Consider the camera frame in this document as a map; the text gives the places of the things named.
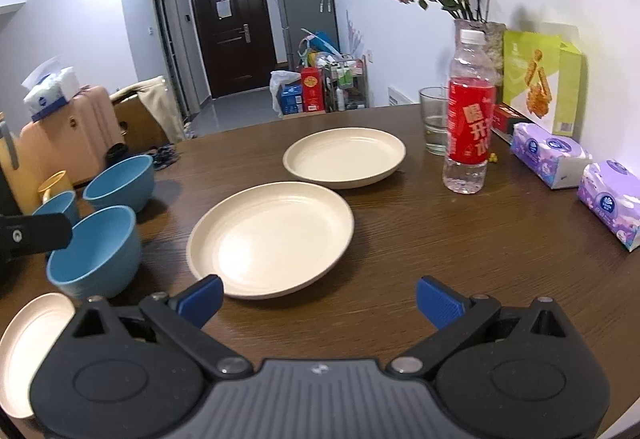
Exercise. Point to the blue carton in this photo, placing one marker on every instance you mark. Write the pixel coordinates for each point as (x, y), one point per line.
(292, 100)

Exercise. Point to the cream plate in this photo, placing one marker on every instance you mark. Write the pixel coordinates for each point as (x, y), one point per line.
(345, 159)
(35, 344)
(270, 239)

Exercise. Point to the white plastic bag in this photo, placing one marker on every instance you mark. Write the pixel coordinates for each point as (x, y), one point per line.
(281, 84)

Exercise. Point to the small black object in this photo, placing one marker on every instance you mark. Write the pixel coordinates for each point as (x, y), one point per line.
(117, 153)

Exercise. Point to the blue and white tissue pack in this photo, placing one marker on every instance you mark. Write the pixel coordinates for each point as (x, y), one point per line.
(50, 91)

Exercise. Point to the flat red box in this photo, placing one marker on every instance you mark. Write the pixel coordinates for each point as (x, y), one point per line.
(507, 119)

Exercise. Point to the cardboard box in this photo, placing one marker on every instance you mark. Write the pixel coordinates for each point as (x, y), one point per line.
(142, 124)

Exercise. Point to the blue shopping bag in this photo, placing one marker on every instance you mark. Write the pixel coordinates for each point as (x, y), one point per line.
(320, 44)

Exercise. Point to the dark brown entrance door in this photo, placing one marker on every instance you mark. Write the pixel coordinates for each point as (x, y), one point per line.
(232, 49)

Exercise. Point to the paper notice on door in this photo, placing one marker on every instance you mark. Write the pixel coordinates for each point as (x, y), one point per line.
(223, 8)

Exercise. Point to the purple tissue pack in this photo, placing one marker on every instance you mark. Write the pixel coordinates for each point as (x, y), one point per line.
(612, 199)
(547, 154)

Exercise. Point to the red label water bottle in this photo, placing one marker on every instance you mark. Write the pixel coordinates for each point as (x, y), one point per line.
(468, 129)

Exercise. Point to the pink suitcase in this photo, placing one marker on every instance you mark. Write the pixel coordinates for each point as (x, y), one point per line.
(75, 134)

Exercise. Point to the tall red gift box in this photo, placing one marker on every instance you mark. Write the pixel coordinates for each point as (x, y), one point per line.
(312, 89)

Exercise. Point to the metal storage cart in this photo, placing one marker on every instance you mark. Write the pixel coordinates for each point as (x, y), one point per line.
(347, 86)

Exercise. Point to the yellow mug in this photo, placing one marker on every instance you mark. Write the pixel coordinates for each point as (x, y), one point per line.
(50, 184)

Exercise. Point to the beige cloth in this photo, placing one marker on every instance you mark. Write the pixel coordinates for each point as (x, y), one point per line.
(160, 104)

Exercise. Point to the grey refrigerator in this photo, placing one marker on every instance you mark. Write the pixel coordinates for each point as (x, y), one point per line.
(305, 14)

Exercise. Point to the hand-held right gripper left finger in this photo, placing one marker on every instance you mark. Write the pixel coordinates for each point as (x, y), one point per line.
(202, 301)

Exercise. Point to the small blue bowl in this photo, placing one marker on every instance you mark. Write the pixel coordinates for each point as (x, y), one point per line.
(57, 205)

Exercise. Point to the grey interior door frame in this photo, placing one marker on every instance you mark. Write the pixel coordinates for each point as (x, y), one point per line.
(170, 49)

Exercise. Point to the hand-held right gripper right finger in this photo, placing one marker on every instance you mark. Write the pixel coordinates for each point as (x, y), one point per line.
(440, 304)

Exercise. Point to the clear drinking glass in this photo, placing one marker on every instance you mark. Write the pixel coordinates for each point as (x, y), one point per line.
(432, 129)

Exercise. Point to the green paper bag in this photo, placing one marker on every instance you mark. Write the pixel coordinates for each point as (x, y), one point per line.
(540, 84)

